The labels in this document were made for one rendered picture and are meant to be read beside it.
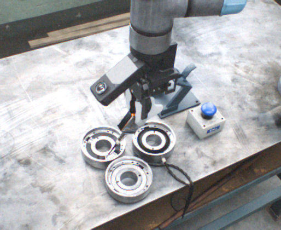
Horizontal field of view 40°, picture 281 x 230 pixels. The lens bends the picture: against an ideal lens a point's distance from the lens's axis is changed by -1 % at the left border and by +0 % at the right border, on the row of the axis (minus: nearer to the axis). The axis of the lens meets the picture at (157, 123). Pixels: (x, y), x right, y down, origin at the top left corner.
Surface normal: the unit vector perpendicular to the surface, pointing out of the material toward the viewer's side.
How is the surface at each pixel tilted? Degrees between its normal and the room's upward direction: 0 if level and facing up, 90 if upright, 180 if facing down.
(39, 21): 90
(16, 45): 0
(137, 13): 90
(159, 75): 0
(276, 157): 0
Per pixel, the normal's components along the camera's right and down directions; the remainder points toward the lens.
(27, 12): 0.49, 0.70
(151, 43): 0.04, 0.77
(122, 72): -0.37, -0.36
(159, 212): 0.10, -0.64
